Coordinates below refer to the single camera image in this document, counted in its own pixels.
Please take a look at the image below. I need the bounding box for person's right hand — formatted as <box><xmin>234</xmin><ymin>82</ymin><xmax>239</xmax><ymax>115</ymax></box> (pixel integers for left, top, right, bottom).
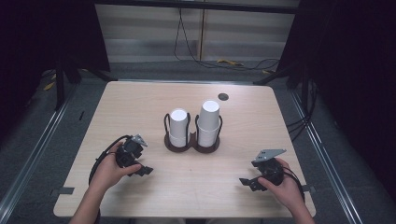
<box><xmin>257</xmin><ymin>157</ymin><xmax>305</xmax><ymax>209</ymax></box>

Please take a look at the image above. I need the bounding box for black metal stand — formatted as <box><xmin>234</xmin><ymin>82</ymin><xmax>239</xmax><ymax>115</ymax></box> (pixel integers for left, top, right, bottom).
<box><xmin>53</xmin><ymin>54</ymin><xmax>118</xmax><ymax>112</ymax></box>
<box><xmin>252</xmin><ymin>60</ymin><xmax>314</xmax><ymax>125</ymax></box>

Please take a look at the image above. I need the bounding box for dark brown double cup holder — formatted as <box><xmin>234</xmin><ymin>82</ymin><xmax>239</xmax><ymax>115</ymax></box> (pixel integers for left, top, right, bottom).
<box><xmin>163</xmin><ymin>112</ymin><xmax>224</xmax><ymax>154</ymax></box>

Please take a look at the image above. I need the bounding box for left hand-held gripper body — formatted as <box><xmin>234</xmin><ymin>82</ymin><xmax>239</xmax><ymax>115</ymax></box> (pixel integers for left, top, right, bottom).
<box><xmin>116</xmin><ymin>133</ymin><xmax>149</xmax><ymax>170</ymax></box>

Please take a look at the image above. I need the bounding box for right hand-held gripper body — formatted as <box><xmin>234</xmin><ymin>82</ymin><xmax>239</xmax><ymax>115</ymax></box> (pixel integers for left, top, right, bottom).
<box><xmin>251</xmin><ymin>148</ymin><xmax>288</xmax><ymax>187</ymax></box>

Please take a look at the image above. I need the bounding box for black curtain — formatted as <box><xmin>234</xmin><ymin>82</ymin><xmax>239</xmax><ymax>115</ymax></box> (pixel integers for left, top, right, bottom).
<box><xmin>0</xmin><ymin>0</ymin><xmax>111</xmax><ymax>141</ymax></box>
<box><xmin>276</xmin><ymin>0</ymin><xmax>396</xmax><ymax>200</ymax></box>

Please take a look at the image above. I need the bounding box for black hanging cable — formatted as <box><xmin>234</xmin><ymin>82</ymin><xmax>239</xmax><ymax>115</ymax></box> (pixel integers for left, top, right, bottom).
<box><xmin>173</xmin><ymin>7</ymin><xmax>281</xmax><ymax>72</ymax></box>

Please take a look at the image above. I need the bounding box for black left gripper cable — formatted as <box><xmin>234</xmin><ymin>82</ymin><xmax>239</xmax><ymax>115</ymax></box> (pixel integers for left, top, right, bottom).
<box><xmin>88</xmin><ymin>134</ymin><xmax>133</xmax><ymax>186</ymax></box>

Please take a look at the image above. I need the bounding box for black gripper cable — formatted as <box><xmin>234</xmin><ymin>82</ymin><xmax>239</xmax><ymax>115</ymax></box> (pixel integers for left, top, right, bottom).
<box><xmin>88</xmin><ymin>134</ymin><xmax>133</xmax><ymax>186</ymax></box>
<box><xmin>281</xmin><ymin>166</ymin><xmax>306</xmax><ymax>203</ymax></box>

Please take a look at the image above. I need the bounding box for grey metal floor rail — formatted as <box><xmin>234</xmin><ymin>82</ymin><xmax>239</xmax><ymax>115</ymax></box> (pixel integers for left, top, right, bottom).
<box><xmin>0</xmin><ymin>82</ymin><xmax>80</xmax><ymax>217</ymax></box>
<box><xmin>289</xmin><ymin>89</ymin><xmax>362</xmax><ymax>224</ymax></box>

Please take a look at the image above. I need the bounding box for bundle of black floor cables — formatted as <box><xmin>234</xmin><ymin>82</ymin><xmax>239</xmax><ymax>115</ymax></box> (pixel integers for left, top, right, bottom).
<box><xmin>285</xmin><ymin>78</ymin><xmax>319</xmax><ymax>143</ymax></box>

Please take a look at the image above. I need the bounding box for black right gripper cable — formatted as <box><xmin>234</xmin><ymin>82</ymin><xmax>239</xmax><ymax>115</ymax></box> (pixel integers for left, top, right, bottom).
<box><xmin>281</xmin><ymin>166</ymin><xmax>306</xmax><ymax>203</ymax></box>

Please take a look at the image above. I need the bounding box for black horizontal bar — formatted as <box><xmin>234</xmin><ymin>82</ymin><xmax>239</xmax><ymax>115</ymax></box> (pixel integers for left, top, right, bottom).
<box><xmin>93</xmin><ymin>0</ymin><xmax>301</xmax><ymax>15</ymax></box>

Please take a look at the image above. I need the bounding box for person's left hand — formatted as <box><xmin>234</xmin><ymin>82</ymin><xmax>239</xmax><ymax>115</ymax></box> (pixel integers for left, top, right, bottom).
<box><xmin>90</xmin><ymin>148</ymin><xmax>143</xmax><ymax>192</ymax></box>

